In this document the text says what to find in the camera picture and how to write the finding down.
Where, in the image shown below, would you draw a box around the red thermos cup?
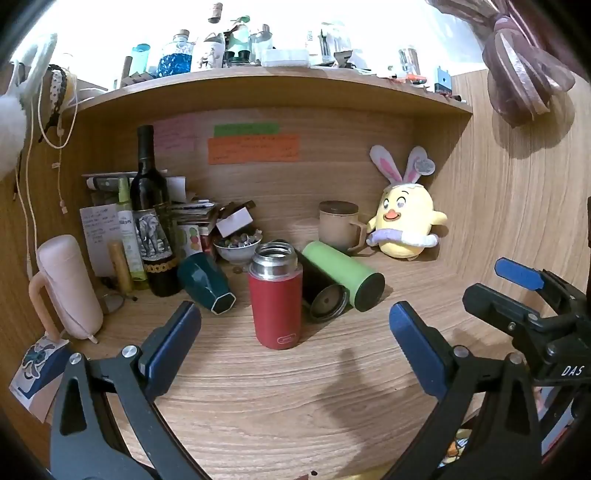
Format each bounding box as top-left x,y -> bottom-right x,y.
249,240 -> 303,350

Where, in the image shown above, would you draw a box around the teal hexagonal cup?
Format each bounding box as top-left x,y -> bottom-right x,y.
178,252 -> 236,315

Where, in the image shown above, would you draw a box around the teal cup on shelf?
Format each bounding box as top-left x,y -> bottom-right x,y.
129,43 -> 150,75

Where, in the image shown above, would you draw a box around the blue white tissue box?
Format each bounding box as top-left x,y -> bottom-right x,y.
9,336 -> 71,423

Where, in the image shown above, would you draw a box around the eyeglasses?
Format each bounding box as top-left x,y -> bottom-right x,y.
97,290 -> 137,315

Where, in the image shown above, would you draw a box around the pink mug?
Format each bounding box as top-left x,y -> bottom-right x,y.
28,234 -> 103,344

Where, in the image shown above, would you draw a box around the yellow chick bunny plush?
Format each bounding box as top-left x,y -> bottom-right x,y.
366,145 -> 448,261

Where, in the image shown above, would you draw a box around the green thermos bottle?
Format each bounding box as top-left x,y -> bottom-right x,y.
303,241 -> 386,312

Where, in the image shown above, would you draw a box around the yellow wooden stick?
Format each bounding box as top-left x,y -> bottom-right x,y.
107,240 -> 133,296

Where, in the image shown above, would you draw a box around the black thermos bottle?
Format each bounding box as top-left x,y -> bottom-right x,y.
301,262 -> 349,324

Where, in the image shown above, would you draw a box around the beige lidded mug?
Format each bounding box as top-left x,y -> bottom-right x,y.
318,200 -> 367,255

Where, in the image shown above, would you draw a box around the green white tube bottle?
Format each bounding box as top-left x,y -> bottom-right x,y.
117,177 -> 147,283

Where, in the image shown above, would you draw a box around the white handwritten note paper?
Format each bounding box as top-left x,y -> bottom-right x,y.
79,204 -> 120,278

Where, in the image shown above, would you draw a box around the colourful dotted white can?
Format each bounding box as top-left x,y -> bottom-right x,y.
176,224 -> 204,260

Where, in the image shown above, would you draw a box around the dark wine bottle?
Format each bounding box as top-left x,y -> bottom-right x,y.
130,125 -> 182,297

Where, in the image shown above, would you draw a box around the blue pencil sharpener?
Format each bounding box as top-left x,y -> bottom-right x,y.
434,67 -> 453,96

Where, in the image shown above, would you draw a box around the white bowl with trinkets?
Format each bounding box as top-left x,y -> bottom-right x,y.
213,229 -> 263,273

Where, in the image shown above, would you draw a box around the stack of books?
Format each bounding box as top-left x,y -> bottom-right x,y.
168,199 -> 219,236

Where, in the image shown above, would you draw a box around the small white box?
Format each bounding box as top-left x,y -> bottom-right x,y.
216,207 -> 253,238

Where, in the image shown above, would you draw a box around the brown tied curtain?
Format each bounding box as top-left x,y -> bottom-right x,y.
430,1 -> 590,127

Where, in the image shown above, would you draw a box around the orange sticky note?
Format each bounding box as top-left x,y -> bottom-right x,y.
207,134 -> 301,165

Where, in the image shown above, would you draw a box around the pink sticky note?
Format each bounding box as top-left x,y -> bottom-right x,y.
153,113 -> 197,156

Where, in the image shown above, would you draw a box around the white fluffy pompom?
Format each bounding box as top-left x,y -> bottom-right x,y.
0,33 -> 57,179

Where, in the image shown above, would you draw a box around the green sticky note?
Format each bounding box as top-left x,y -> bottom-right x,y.
213,122 -> 280,138

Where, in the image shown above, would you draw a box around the white plastic tray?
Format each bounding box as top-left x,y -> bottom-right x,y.
260,49 -> 311,68

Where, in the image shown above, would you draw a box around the wooden shelf board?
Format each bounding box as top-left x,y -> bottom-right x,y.
65,67 -> 472,120

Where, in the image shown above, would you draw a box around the blue liquid glass bottle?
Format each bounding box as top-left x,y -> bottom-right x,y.
156,29 -> 194,78

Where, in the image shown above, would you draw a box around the white hanging cable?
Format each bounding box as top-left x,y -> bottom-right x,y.
13,59 -> 80,278

